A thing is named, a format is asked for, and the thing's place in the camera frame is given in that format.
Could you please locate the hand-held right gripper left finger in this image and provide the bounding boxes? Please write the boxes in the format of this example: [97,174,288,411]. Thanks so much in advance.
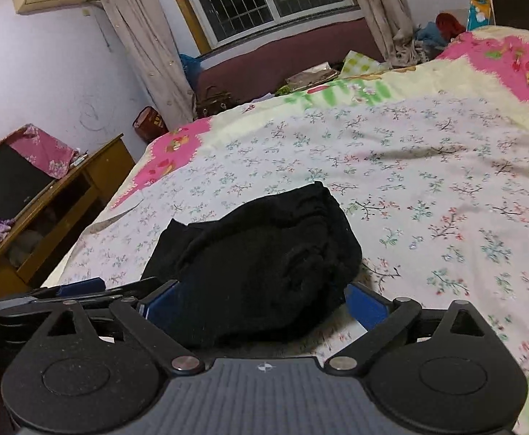
[42,281,204,374]

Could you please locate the colourful printed bag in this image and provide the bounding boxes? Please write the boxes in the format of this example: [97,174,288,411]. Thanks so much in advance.
[466,0,494,32]

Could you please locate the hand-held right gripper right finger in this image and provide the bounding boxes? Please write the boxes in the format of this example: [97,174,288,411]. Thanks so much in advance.
[325,283,489,374]

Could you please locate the wooden television cabinet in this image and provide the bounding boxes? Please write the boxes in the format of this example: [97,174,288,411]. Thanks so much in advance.
[0,133,136,291]

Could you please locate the pink floral cover cloth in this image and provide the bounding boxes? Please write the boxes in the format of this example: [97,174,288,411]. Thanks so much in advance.
[0,124,79,179]

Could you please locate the blue clothes pile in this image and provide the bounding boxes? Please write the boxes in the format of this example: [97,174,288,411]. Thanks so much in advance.
[414,22,449,48]

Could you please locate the grey cloth bundle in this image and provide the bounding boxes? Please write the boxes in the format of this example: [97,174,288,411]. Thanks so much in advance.
[6,208,66,268]

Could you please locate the beige paper package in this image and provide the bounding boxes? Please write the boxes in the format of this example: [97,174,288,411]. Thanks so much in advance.
[285,66,340,91]

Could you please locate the red cloth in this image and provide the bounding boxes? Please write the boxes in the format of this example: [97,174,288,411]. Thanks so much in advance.
[436,13,467,39]

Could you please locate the green checked cloth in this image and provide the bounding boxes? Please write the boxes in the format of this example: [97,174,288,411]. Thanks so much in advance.
[341,50,390,78]

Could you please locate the barred window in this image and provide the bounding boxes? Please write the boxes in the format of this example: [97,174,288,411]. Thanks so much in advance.
[169,0,360,50]

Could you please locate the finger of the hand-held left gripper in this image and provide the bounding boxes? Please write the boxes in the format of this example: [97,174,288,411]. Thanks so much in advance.
[29,278,107,302]
[88,278,171,302]

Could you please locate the floral patchwork bed sheet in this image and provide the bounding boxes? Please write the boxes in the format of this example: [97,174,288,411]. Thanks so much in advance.
[42,25,529,435]

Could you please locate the red gift bag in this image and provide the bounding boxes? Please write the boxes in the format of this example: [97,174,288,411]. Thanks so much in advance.
[132,106,168,143]

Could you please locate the black television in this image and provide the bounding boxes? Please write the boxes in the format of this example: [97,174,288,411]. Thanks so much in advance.
[0,142,57,232]

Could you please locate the brown handbag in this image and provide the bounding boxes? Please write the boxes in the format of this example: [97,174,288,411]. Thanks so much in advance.
[194,86,231,119]

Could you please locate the black pants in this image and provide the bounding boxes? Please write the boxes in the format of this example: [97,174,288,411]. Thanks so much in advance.
[141,181,362,349]

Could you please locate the beige curtain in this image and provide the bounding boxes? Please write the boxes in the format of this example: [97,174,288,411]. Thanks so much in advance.
[88,0,197,128]
[341,0,428,66]

